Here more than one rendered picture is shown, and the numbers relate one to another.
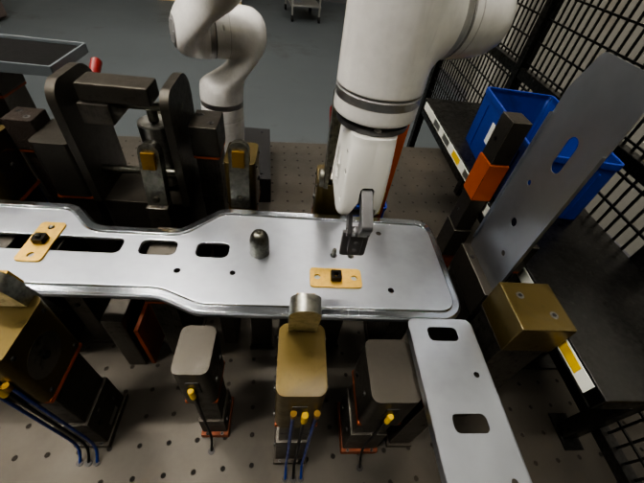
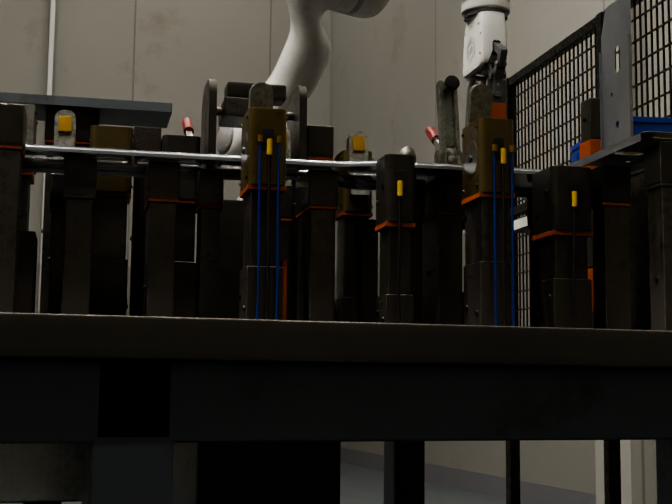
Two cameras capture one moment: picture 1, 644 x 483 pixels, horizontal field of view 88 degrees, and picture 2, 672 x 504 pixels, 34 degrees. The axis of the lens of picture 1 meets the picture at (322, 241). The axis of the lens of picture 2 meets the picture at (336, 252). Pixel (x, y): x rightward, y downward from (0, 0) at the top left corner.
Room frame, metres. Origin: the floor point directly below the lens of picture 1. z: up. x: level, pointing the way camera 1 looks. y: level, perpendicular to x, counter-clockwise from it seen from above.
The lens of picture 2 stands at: (-1.51, 0.37, 0.64)
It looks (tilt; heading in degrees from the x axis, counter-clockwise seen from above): 7 degrees up; 356
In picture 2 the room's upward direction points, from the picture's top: 1 degrees clockwise
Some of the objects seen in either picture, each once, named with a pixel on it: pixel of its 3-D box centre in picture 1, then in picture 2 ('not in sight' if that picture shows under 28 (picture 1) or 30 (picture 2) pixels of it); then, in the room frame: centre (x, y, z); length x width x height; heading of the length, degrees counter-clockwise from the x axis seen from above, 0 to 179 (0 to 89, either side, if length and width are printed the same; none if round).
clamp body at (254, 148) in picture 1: (247, 219); (350, 253); (0.56, 0.18, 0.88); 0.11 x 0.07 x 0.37; 8
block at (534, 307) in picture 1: (479, 360); (657, 242); (0.30, -0.31, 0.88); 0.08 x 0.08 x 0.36; 8
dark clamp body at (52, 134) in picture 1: (101, 206); (176, 245); (0.53, 0.50, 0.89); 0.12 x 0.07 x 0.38; 8
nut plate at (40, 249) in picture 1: (39, 239); not in sight; (0.32, 0.44, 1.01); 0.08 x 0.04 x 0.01; 9
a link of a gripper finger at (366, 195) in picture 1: (363, 203); (495, 53); (0.29, -0.04, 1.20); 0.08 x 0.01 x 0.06; 8
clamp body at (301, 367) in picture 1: (294, 417); (491, 233); (0.16, 0.00, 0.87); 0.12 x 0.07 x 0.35; 8
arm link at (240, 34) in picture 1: (231, 57); not in sight; (0.94, 0.32, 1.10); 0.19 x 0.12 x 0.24; 122
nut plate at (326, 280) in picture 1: (335, 276); not in sight; (0.34, -0.03, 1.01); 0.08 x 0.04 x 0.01; 99
